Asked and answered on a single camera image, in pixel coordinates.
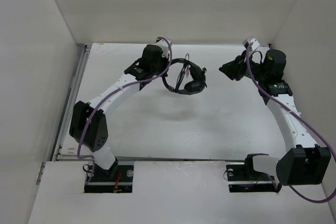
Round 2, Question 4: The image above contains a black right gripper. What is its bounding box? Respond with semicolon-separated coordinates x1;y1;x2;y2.
219;49;268;82

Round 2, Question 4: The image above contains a thin black headset cable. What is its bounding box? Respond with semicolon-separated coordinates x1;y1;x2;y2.
175;53;192;94

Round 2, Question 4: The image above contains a black headset with microphone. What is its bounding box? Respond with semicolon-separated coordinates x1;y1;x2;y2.
162;58;207;95

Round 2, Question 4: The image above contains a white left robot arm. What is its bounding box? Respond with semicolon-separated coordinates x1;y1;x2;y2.
69;38;172;180

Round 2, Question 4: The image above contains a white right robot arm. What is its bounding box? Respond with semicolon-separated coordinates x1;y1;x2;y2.
219;49;331;186

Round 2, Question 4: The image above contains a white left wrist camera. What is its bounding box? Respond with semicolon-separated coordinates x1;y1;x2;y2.
155;37;172;59

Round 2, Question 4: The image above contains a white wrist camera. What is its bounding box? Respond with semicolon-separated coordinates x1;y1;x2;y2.
155;37;172;59
243;36;260;52

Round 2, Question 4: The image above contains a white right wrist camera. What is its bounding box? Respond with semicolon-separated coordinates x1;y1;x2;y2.
243;36;260;52

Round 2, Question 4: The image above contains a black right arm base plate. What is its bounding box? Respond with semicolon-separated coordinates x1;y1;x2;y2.
223;163;282;193

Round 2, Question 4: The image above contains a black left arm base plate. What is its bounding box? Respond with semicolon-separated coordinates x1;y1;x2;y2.
82;164;134;194

